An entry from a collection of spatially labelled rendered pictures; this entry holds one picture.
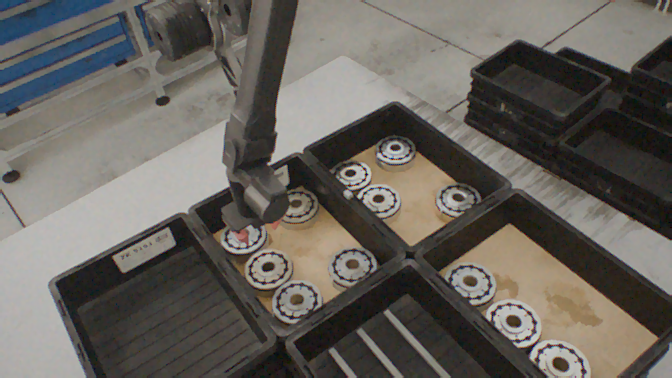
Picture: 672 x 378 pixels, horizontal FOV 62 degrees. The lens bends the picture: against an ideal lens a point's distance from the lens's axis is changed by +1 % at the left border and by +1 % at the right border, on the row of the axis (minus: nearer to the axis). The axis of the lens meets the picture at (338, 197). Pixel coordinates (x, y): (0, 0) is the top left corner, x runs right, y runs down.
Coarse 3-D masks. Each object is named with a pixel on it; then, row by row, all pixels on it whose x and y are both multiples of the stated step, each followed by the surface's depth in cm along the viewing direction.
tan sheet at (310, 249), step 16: (320, 208) 131; (320, 224) 127; (336, 224) 127; (272, 240) 125; (288, 240) 125; (304, 240) 124; (320, 240) 124; (336, 240) 124; (352, 240) 124; (304, 256) 121; (320, 256) 121; (240, 272) 119; (304, 272) 118; (320, 272) 118; (320, 288) 115
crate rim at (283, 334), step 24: (312, 168) 126; (216, 192) 123; (336, 192) 120; (192, 216) 118; (360, 216) 115; (384, 240) 111; (384, 264) 106; (360, 288) 103; (264, 312) 101; (312, 312) 100; (288, 336) 98
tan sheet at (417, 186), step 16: (368, 160) 141; (416, 160) 140; (384, 176) 137; (400, 176) 136; (416, 176) 136; (432, 176) 136; (448, 176) 135; (400, 192) 133; (416, 192) 132; (432, 192) 132; (416, 208) 129; (432, 208) 129; (400, 224) 126; (416, 224) 126; (432, 224) 125; (416, 240) 122
